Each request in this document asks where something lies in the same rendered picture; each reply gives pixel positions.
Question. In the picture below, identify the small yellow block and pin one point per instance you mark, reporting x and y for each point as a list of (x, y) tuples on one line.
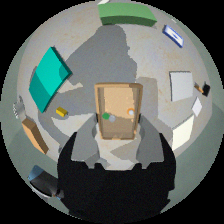
[(61, 111)]

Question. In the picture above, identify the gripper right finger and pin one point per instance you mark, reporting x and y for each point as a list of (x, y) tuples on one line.
[(154, 152)]

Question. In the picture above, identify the light grey flat card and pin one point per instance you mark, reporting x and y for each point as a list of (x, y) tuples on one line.
[(196, 106)]

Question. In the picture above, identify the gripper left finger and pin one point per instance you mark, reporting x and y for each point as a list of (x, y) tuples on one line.
[(80, 152)]

